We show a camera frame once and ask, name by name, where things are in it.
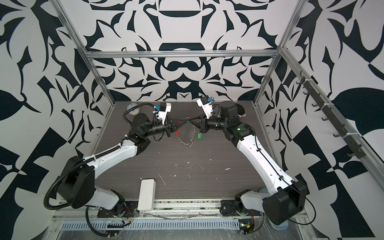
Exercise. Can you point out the pink plush doll black hat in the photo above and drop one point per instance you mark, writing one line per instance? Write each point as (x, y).
(241, 110)

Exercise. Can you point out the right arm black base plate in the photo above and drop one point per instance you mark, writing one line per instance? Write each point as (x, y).
(234, 207)

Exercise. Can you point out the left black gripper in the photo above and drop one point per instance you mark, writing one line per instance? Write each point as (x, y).
(169, 125)

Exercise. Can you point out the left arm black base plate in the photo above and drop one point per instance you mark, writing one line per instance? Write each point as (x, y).
(125, 210)

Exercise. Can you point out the black wall hook rack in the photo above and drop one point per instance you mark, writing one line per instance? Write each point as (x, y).
(333, 116)

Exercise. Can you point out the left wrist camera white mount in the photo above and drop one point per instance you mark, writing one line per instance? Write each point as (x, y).
(161, 111)

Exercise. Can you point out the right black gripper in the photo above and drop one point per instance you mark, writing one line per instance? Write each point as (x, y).
(204, 125)

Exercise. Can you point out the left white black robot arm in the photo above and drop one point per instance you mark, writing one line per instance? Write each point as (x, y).
(76, 188)

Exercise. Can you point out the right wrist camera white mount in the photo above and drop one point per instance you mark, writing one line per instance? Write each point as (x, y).
(206, 103)

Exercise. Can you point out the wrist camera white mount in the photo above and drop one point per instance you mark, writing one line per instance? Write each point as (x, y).
(206, 103)
(161, 111)

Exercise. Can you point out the white rectangular box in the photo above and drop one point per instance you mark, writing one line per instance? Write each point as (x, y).
(147, 195)

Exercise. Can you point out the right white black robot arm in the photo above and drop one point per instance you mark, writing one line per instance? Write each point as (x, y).
(284, 197)

